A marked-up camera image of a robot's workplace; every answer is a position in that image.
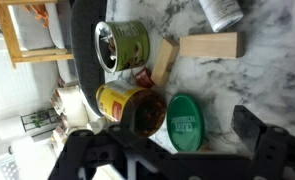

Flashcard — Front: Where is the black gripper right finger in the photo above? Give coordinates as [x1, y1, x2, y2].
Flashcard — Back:
[231, 105, 295, 180]

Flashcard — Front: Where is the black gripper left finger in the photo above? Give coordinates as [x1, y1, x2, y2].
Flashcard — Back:
[47, 123, 155, 180]

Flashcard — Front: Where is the green plastic lid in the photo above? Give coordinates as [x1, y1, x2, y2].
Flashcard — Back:
[166, 93, 205, 152]

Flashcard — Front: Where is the green open tin can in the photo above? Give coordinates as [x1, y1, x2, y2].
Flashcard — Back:
[94, 21, 150, 73]

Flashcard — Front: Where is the white plastic tube bottle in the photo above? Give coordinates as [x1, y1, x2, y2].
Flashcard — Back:
[199, 0, 244, 32]

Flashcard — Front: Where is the red foil wrapper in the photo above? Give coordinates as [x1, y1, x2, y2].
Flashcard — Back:
[134, 67, 154, 88]

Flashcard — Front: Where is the light wooden block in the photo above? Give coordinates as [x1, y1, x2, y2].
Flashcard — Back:
[180, 32, 244, 59]

